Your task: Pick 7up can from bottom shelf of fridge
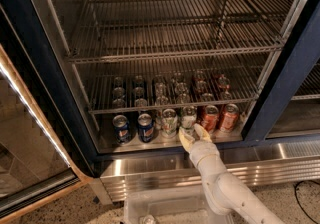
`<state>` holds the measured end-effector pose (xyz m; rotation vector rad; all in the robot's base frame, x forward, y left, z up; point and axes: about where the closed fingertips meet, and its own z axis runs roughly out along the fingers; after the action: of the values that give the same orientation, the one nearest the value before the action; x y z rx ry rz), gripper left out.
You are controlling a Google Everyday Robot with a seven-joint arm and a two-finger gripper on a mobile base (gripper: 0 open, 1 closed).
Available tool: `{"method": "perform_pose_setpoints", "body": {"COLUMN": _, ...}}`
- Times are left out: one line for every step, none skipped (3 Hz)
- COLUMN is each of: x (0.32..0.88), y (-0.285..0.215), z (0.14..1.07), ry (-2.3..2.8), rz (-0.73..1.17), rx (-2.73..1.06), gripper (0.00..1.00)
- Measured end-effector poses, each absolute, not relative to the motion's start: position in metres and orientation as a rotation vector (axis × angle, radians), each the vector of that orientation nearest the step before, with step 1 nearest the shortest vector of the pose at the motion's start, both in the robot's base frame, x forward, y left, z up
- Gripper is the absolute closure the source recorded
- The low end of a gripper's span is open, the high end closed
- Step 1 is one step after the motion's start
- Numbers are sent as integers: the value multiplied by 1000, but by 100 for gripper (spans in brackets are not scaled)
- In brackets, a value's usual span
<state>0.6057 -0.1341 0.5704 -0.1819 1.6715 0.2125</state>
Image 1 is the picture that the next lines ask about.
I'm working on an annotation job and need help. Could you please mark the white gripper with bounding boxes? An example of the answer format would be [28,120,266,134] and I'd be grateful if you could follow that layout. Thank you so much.
[179,123,221,170]

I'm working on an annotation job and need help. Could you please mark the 7up can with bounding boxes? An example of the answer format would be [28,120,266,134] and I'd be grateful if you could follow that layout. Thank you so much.
[161,109,178,138]
[180,106,197,135]

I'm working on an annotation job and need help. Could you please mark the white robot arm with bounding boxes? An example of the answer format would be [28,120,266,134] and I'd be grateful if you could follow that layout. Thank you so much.
[179,124,285,224]

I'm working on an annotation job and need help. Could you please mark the front left orange soda can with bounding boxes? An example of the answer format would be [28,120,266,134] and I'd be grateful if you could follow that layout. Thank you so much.
[200,105,219,133]

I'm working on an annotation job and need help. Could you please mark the orange soda can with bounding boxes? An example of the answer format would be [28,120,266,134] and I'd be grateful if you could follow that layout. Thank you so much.
[219,104,239,132]
[200,105,219,133]

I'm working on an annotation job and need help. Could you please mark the front right orange soda can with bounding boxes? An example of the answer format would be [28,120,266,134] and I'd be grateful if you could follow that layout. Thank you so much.
[219,104,239,132]

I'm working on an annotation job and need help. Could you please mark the front right Pepsi can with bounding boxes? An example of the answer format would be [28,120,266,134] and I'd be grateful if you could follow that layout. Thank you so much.
[138,113,154,143]

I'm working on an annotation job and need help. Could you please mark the pepsi can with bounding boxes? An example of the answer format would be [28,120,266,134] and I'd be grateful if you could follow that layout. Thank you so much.
[112,115,131,144]
[138,113,154,143]

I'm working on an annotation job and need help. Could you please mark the front left Pepsi can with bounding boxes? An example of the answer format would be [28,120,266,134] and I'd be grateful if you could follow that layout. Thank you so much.
[112,115,131,144]

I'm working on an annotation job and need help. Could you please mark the steel fridge base grille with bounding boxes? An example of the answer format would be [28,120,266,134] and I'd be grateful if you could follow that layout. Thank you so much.
[90,140,320,205]

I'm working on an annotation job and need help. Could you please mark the glass fridge door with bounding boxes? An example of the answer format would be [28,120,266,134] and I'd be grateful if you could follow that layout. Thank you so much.
[0,10,91,224]

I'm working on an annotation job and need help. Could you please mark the clear plastic bin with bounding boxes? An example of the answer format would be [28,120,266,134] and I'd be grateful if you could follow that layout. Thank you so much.
[124,185,234,224]

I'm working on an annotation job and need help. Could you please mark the lower wire fridge shelf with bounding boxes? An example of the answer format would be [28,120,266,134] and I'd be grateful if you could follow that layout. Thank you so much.
[89,53,267,115]

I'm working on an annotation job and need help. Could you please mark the wire fridge shelf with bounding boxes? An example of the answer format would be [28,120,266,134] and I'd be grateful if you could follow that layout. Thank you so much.
[89,53,267,115]
[69,0,294,64]

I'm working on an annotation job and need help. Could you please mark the black floor cable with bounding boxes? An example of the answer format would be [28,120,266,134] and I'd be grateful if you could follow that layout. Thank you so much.
[293,179,320,224]

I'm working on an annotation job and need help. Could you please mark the blue fridge centre post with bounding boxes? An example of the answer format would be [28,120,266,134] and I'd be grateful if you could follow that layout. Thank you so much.
[242,0,320,141]

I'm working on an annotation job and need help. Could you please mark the upper wire fridge shelf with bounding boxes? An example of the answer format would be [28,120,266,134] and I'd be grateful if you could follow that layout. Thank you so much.
[69,0,294,64]

